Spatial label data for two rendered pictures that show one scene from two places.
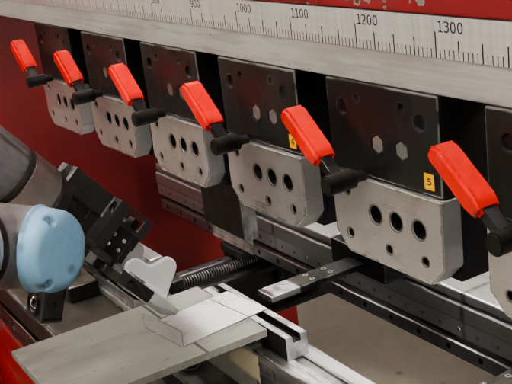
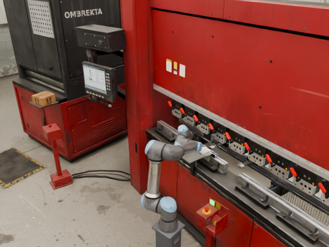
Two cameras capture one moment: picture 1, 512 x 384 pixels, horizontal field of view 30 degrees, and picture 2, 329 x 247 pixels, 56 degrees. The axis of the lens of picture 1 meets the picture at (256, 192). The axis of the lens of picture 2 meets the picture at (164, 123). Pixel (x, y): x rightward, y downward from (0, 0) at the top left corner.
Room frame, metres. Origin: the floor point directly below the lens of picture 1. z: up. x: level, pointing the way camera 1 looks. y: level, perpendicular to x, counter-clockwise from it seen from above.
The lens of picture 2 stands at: (-1.30, 0.64, 2.48)
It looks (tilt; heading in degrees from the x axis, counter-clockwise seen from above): 26 degrees down; 355
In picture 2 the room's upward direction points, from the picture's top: straight up
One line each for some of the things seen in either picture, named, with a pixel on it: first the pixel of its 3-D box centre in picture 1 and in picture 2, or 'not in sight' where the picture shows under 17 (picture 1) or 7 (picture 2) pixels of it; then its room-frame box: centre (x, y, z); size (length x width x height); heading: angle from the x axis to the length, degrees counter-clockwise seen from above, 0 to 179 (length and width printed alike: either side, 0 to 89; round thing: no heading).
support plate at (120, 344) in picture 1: (138, 344); (194, 154); (1.06, 0.17, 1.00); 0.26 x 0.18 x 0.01; 119
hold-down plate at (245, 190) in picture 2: not in sight; (251, 195); (0.58, -0.21, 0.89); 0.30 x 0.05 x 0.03; 29
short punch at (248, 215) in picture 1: (228, 209); (207, 136); (1.13, 0.04, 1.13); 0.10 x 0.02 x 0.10; 29
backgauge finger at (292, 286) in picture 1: (344, 260); (220, 143); (1.20, -0.11, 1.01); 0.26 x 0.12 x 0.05; 119
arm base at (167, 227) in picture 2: not in sight; (168, 220); (0.43, 0.46, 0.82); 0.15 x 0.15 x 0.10
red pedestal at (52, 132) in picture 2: not in sight; (56, 155); (2.09, 1.70, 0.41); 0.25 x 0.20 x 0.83; 119
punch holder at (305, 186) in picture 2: not in sight; (308, 178); (0.28, -0.44, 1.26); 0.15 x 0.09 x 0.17; 29
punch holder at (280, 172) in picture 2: not in sight; (282, 163); (0.46, -0.34, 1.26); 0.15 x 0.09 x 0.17; 29
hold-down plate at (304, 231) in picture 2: not in sight; (296, 226); (0.23, -0.41, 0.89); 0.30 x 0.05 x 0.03; 29
